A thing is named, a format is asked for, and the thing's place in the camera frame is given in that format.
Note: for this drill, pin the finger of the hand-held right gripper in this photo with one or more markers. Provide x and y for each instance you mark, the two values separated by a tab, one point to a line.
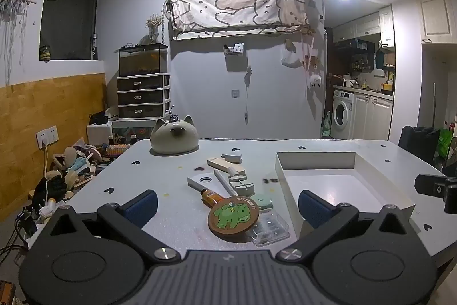
428	184

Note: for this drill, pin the white shallow cardboard box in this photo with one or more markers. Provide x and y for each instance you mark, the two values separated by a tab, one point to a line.
342	183

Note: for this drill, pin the white washing machine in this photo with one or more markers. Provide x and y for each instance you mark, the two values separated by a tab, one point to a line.
342	114

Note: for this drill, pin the cream cat-shaped ceramic dome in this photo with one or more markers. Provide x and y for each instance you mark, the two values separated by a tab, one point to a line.
173	139

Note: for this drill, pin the clear plastic case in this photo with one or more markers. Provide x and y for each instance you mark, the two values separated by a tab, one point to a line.
271	228

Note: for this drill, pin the black handbag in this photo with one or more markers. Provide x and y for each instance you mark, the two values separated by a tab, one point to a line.
99	118

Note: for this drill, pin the dark window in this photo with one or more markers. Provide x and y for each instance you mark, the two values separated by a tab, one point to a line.
68	12

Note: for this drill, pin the pile of slippers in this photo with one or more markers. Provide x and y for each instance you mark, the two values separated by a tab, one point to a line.
78	164

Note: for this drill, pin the orange tube with black cap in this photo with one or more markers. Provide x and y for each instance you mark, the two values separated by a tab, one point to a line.
210	197

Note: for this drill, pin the white wall socket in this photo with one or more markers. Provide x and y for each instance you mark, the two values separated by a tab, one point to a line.
46	137

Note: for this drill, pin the white storage box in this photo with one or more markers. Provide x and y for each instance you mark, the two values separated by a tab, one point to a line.
100	135

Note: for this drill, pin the black chair back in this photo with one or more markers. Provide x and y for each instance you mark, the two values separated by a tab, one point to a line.
421	146

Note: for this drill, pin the white kitchen cabinets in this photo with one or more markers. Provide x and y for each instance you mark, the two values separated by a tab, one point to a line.
364	24
373	117

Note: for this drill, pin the white plastic jar opener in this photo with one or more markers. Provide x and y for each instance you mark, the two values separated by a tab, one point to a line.
210	183

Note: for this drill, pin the bright green shopping bag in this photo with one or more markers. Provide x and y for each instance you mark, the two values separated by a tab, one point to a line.
446	142

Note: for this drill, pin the small hanging plush sheep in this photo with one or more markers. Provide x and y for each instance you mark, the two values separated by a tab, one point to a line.
315	80

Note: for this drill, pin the white upper kitchen cabinets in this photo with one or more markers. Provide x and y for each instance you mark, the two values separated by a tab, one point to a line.
364	24

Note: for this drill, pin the white macrame wall hanging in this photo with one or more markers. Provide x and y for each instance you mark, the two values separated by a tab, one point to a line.
12	15

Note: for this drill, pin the white hanging plastic bag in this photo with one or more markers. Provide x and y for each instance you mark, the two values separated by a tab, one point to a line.
291	56

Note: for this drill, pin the grey wall outlet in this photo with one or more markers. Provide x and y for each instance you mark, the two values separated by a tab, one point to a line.
235	93

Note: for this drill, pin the dried flowers in vase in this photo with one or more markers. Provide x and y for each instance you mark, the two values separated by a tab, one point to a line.
154	26

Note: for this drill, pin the round cork coaster green figure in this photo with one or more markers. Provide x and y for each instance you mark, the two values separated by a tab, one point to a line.
234	217

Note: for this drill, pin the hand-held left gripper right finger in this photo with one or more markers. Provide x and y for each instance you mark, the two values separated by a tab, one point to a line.
314	208

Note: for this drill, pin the white lower kitchen cabinets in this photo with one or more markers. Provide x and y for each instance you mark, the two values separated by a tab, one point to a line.
373	117

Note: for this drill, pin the white power adapter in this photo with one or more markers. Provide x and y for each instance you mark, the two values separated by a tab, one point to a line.
232	157

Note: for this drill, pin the printed cartoon cloth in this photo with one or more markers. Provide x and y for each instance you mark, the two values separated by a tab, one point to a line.
235	10

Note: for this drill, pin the yellow cooking pot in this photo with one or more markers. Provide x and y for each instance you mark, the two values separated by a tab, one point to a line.
387	87

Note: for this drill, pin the glass fish tank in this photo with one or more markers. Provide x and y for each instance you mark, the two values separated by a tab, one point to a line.
142	60

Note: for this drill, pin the white drawer unit dark drawers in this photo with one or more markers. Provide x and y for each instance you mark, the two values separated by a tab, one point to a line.
142	96

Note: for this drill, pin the black glove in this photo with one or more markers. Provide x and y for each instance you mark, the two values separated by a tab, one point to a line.
50	189

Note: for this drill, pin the white tall cabinet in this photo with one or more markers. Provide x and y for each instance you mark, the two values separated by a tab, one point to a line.
437	15

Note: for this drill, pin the green patterned bag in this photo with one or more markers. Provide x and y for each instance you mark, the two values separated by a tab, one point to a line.
327	126

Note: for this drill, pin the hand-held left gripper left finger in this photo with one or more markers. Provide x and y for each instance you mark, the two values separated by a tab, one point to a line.
142	206

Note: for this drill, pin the white plastic holder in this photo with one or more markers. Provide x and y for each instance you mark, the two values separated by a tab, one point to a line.
242	185

